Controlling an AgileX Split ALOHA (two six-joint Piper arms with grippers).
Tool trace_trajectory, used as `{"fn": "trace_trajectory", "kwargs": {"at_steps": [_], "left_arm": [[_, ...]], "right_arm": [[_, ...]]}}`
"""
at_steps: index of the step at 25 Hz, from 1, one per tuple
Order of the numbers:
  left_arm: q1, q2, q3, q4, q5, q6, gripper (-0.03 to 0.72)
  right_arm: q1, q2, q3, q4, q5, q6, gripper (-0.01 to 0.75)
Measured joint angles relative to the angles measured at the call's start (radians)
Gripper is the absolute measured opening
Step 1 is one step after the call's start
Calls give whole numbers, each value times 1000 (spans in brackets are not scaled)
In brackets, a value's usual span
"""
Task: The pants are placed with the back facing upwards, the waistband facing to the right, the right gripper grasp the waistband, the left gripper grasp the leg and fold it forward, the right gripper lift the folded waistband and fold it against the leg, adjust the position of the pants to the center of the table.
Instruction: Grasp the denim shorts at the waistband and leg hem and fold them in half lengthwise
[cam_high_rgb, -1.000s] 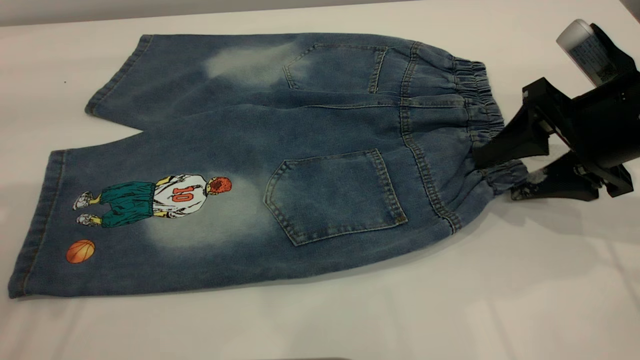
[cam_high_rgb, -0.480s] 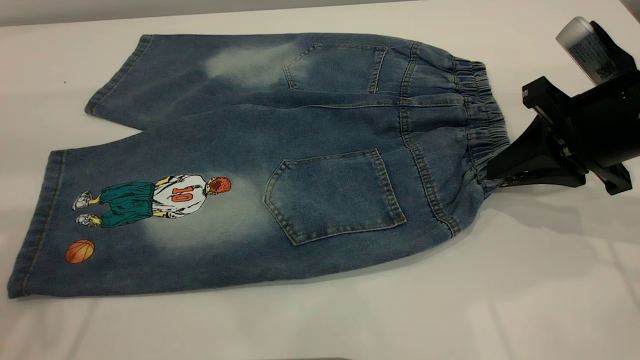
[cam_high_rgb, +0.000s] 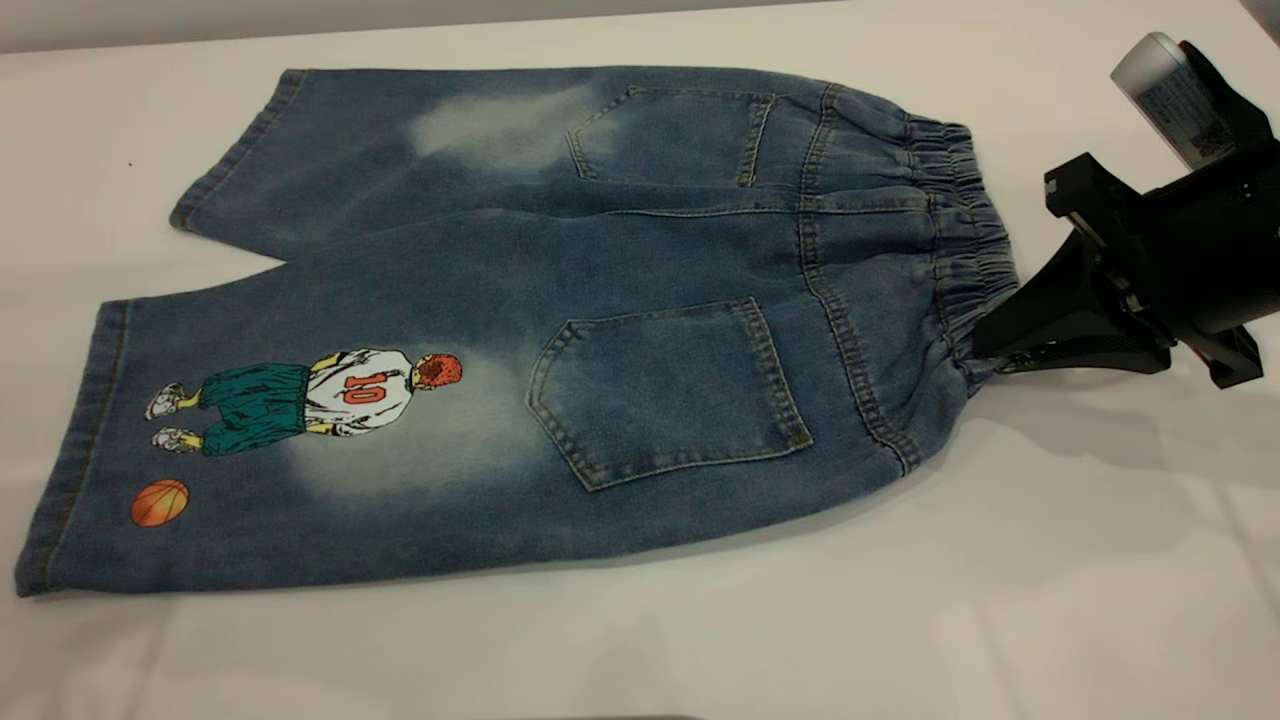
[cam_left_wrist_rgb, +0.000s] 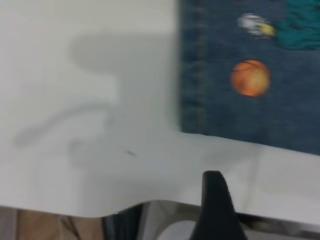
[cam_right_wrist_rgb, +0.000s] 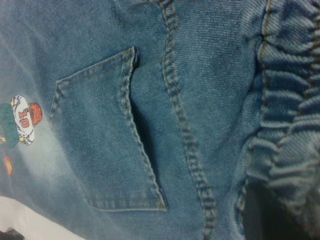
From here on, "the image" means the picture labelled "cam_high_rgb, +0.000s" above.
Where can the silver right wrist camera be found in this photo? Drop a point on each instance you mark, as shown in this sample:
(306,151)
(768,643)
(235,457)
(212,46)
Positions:
(1160,85)

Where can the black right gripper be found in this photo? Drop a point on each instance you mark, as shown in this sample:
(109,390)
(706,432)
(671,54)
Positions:
(1200,260)

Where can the blue denim shorts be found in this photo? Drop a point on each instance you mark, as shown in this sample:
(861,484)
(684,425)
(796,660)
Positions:
(560,300)

